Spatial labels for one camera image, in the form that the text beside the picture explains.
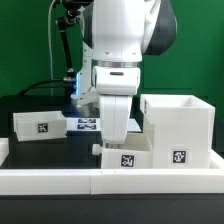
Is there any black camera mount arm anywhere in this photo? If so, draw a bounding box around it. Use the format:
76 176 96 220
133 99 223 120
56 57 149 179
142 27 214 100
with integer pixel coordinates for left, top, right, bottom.
53 0 93 97

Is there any white rear drawer box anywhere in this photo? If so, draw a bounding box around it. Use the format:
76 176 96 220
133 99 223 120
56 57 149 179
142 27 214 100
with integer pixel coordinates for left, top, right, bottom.
13 111 67 141

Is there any white drawer cabinet frame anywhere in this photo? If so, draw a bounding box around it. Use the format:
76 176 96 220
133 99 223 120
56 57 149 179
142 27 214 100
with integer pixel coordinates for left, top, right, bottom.
140 94 215 169

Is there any white drawer box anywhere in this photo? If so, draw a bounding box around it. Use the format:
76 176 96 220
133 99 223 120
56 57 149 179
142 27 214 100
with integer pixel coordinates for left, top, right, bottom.
101 133 152 169
13 111 67 141

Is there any white fiducial marker sheet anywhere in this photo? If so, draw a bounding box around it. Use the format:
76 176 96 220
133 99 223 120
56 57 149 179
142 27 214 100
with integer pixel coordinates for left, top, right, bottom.
66 117 141 132

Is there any white fence wall frame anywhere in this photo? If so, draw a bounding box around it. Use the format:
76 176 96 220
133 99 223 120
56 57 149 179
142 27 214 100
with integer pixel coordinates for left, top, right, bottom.
0 138 224 195

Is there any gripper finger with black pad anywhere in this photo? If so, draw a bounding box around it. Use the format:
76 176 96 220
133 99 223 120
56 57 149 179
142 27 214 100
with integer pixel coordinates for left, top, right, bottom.
92 144 102 155

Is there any white cable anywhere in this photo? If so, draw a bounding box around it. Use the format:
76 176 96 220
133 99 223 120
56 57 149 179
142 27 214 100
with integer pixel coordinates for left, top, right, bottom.
47 0 58 80

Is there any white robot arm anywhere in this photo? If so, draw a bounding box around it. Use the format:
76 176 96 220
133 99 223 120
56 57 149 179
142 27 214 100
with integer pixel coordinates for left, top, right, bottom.
78 0 177 148

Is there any black cable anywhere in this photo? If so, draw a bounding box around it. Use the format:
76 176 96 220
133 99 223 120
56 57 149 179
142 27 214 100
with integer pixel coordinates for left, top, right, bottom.
18 79 73 96

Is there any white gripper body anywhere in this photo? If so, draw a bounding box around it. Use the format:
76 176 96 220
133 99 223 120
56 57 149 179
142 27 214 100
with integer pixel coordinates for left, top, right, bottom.
99 95 132 144

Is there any white front drawer box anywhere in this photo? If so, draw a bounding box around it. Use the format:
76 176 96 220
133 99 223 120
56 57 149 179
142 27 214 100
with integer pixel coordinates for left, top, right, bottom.
101 133 152 169

